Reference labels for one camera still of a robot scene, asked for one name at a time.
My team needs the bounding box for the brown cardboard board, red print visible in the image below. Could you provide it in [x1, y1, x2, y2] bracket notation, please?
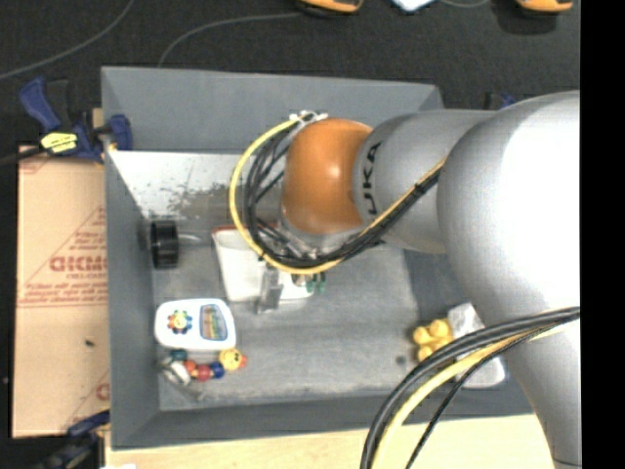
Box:
[11, 144, 111, 439]

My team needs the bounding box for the white cup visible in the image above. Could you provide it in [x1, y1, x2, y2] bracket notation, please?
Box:
[211, 228, 269, 304]

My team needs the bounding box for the white musical toy, bead handle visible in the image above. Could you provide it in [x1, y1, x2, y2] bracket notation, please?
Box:
[153, 299, 249, 387]

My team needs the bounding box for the grey metal bin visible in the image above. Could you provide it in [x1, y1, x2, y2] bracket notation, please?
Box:
[100, 65, 538, 449]

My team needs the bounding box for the yellow toy duck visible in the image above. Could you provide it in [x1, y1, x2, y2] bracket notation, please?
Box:
[411, 318, 456, 362]

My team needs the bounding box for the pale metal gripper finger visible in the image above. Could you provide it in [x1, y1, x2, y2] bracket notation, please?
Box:
[271, 270, 286, 311]
[256, 266, 276, 316]

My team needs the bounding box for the white cloth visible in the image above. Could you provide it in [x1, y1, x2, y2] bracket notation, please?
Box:
[446, 302, 508, 390]

